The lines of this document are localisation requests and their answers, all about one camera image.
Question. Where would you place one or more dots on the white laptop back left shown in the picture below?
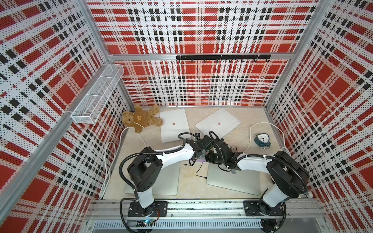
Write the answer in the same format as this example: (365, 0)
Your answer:
(174, 123)

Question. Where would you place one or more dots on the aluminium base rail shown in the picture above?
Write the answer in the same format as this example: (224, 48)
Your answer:
(207, 216)

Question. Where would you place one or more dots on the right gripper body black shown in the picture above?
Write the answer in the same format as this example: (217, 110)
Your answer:
(213, 158)

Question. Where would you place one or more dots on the white laptop back right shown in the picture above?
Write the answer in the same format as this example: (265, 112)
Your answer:
(220, 122)

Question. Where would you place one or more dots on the white wire mesh basket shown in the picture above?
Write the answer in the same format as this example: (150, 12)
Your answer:
(93, 103)

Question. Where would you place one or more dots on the brown teddy bear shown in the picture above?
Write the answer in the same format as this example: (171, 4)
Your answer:
(140, 119)

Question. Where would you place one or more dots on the silver laptop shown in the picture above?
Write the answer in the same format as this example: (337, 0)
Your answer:
(245, 181)
(167, 181)

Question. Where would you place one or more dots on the white laptop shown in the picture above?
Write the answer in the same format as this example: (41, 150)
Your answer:
(220, 122)
(174, 123)

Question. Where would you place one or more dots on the silver laptop front right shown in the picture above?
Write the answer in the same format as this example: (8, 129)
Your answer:
(245, 181)

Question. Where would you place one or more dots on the black hook rail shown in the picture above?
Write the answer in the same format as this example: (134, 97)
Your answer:
(253, 57)

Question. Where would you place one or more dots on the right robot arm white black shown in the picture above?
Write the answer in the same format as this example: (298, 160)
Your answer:
(289, 176)

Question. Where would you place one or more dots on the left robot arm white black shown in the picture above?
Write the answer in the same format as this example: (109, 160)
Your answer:
(141, 170)

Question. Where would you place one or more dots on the silver laptop front left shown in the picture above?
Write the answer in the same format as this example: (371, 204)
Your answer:
(167, 181)

